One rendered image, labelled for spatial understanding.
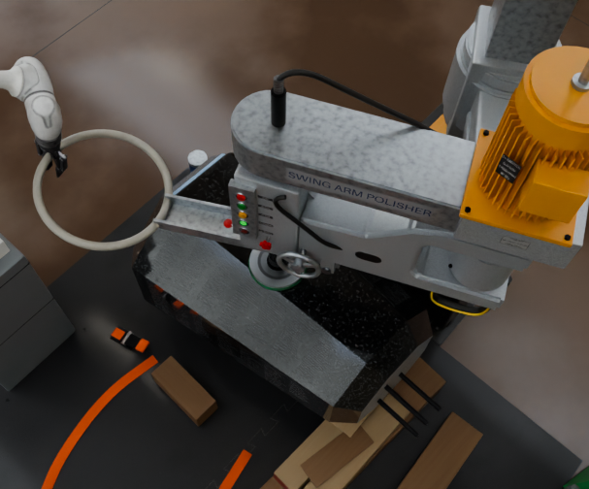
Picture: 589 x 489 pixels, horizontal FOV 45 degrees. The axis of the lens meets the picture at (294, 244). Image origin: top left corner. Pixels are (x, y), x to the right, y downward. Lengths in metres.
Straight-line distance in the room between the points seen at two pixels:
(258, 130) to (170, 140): 2.14
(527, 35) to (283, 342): 1.34
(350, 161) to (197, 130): 2.26
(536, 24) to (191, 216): 1.31
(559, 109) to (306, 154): 0.66
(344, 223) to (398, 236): 0.17
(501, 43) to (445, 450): 1.75
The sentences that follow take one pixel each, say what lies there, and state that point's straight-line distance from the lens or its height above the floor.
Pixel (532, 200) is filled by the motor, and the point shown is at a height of 1.89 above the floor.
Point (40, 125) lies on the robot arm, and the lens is 2.52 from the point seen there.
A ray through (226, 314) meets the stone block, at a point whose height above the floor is 0.67.
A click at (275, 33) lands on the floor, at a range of 4.52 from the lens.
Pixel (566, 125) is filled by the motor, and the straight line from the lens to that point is 1.57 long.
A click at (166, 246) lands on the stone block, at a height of 0.71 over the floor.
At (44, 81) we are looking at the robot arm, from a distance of 2.61.
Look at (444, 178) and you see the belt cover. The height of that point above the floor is 1.69.
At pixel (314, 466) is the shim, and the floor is 0.26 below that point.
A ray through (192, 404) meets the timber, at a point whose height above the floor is 0.14.
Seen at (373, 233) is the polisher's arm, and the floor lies 1.41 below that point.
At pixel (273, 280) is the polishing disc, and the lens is 2.64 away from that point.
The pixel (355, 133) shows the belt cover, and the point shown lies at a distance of 1.95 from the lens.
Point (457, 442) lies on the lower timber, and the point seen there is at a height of 0.13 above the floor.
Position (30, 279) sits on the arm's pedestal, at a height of 0.64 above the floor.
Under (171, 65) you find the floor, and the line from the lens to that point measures 4.39.
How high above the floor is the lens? 3.25
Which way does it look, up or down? 62 degrees down
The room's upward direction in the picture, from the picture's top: 3 degrees clockwise
